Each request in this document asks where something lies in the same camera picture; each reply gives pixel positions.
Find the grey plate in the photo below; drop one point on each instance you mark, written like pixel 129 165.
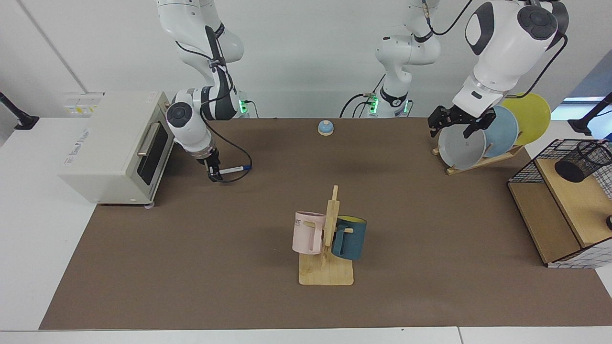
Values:
pixel 461 150

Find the wooden cup stand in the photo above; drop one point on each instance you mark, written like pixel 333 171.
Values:
pixel 326 274

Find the light blue plate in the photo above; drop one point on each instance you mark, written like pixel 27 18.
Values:
pixel 502 131

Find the brown table cloth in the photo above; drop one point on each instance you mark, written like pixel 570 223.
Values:
pixel 191 263

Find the white socket box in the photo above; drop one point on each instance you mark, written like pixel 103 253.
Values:
pixel 81 102

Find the dark blue cup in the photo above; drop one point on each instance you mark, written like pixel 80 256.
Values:
pixel 351 241

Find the yellow plate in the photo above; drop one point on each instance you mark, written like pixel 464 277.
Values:
pixel 530 114

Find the wooden plate rack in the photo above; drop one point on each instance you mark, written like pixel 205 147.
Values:
pixel 478 163

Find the white marker with blue cap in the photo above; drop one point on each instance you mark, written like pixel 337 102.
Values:
pixel 234 169

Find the small blue round bell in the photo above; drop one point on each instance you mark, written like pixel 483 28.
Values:
pixel 325 128

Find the black mesh pen holder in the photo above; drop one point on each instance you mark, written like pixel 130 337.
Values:
pixel 573 169

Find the pale toaster oven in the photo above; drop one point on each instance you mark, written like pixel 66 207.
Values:
pixel 105 157

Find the pink cup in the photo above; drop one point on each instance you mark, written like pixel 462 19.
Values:
pixel 306 234

